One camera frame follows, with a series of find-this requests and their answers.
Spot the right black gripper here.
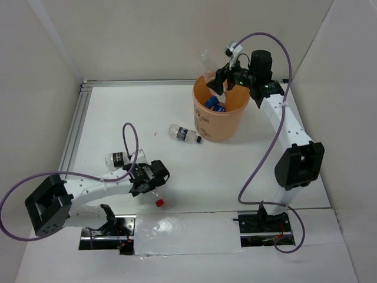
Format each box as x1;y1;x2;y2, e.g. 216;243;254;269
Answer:
206;54;257;96

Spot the aluminium frame rail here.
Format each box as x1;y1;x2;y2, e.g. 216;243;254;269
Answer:
49;78;292;189

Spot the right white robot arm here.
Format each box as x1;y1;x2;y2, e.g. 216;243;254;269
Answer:
207;47;325;231

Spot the red label red cap bottle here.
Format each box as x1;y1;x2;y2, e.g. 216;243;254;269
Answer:
151;190;165;208

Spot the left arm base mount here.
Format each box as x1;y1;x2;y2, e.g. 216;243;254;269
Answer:
78;214;136;255

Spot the clear unlabeled bottle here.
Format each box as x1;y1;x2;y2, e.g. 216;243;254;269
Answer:
199;50;218;83

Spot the black label bottle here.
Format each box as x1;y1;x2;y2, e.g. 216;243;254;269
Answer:
168;124;202;144
105;152;130;172

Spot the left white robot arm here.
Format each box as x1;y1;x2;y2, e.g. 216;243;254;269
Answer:
25;160;170;238

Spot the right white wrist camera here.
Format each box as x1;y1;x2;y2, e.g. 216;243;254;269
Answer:
225;42;243;70

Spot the orange plastic bin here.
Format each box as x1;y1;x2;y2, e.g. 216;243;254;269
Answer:
193;76;250;142

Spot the blue label white cap bottle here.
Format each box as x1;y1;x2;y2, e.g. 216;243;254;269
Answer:
213;103;226;113

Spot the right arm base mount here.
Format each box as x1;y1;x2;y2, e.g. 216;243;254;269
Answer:
233;208;295;248

